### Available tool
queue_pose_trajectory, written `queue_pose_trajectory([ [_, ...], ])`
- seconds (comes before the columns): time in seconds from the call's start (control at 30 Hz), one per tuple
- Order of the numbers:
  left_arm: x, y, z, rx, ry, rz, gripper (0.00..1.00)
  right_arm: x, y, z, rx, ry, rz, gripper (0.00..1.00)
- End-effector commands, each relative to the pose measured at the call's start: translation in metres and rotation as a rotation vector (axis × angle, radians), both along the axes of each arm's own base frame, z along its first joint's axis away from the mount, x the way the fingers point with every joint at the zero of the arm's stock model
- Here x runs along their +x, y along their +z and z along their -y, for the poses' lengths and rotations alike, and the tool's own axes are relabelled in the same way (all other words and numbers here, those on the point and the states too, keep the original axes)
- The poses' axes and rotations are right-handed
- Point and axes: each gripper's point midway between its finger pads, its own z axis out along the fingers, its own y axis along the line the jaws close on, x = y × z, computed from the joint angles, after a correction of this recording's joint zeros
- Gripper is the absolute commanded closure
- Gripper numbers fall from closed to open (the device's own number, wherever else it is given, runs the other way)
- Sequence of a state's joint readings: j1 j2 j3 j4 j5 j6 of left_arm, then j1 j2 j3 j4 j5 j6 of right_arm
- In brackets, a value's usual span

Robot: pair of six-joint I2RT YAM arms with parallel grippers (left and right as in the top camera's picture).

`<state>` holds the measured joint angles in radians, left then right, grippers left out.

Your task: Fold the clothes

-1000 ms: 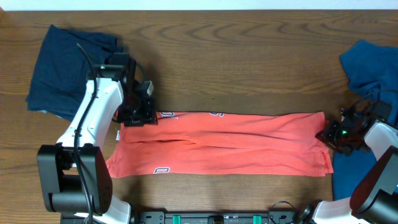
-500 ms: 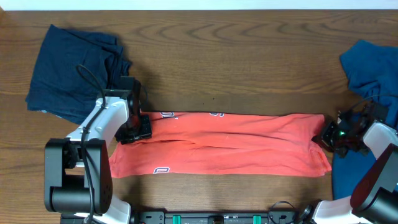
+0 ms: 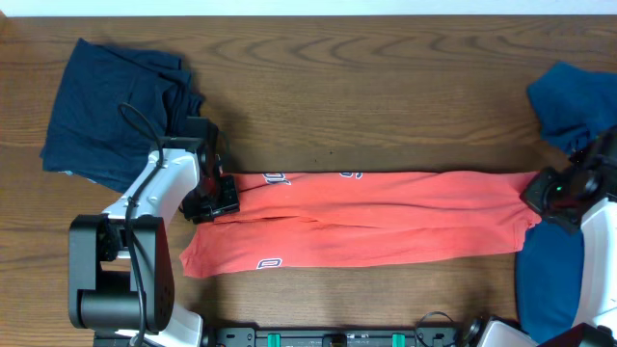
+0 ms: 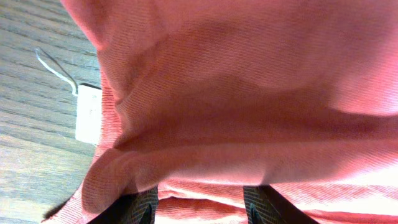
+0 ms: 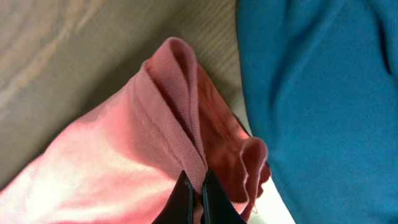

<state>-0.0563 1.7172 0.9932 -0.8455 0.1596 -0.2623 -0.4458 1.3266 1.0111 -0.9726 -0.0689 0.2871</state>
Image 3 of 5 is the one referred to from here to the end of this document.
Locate coral red t-shirt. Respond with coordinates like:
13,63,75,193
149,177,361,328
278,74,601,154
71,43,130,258
180,172,540,278

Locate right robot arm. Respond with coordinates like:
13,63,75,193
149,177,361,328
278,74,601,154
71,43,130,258
521,127,616,346

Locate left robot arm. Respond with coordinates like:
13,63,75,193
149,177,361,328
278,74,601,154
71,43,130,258
68,117,240,346

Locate blue garment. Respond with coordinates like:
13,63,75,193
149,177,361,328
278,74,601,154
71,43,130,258
515,63,616,346

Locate folded dark navy garment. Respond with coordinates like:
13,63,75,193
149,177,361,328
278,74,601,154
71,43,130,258
40,39,204,193

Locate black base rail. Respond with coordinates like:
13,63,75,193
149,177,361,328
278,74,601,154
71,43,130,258
200,311,484,347

